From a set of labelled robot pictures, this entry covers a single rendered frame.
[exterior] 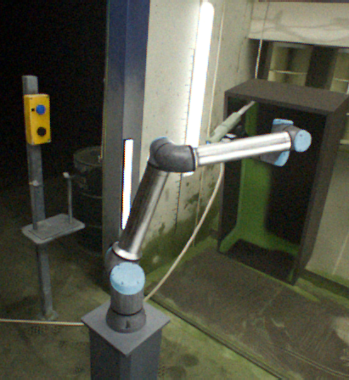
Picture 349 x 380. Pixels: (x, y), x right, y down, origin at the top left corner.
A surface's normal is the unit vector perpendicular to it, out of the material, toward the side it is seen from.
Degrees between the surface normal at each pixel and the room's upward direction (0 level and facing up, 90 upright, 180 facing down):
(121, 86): 90
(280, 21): 90
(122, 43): 90
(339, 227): 57
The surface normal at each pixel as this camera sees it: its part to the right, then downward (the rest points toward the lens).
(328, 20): -0.62, 0.26
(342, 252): -0.47, -0.28
